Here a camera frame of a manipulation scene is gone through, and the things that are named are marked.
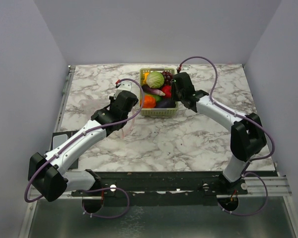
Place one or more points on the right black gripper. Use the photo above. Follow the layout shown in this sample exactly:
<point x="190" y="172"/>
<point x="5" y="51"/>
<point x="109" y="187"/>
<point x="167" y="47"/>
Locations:
<point x="174" y="96"/>

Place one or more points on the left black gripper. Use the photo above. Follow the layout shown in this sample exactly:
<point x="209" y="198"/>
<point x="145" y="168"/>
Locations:
<point x="112" y="101"/>

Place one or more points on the clear zip top bag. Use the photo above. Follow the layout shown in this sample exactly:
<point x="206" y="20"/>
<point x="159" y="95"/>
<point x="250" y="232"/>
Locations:
<point x="127" y="129"/>

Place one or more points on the green perforated plastic basket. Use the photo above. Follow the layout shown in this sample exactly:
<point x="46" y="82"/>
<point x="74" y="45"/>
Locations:
<point x="156" y="112"/>

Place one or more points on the green toy cabbage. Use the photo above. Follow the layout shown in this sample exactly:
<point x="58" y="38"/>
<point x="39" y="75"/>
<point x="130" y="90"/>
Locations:
<point x="155" y="79"/>

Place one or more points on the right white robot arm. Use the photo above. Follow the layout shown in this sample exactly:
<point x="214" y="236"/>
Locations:
<point x="246" y="138"/>

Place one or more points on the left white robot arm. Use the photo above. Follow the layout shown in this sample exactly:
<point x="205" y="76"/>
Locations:
<point x="48" y="173"/>

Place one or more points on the red toy bell pepper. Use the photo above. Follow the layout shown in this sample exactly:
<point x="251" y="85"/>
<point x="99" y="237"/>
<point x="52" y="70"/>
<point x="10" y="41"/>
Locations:
<point x="167" y="91"/>

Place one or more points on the purple toy grapes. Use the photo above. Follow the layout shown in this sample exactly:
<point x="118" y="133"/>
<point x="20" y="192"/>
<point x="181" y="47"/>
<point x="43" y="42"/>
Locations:
<point x="168" y="77"/>

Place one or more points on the dark purple toy eggplant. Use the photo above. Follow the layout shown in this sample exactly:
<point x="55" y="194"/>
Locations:
<point x="166" y="103"/>

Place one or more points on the green toy mango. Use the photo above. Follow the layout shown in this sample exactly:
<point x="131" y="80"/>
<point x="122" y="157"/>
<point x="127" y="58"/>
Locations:
<point x="158" y="98"/>

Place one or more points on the orange toy pumpkin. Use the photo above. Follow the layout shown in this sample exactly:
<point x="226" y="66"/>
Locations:
<point x="149" y="102"/>

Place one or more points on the long striped purple eggplant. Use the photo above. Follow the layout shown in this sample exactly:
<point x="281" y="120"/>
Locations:
<point x="153" y="91"/>

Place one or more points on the yellow toy bell pepper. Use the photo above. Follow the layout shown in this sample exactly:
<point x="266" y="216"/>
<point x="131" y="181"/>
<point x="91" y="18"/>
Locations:
<point x="144" y="78"/>

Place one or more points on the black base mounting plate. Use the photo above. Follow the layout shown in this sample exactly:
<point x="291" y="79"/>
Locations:
<point x="172" y="188"/>

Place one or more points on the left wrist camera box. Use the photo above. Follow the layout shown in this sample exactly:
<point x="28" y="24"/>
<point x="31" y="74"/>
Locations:
<point x="122" y="86"/>

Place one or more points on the aluminium frame rail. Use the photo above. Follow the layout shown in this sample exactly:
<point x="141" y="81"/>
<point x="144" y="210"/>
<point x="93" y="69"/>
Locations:
<point x="258" y="184"/>

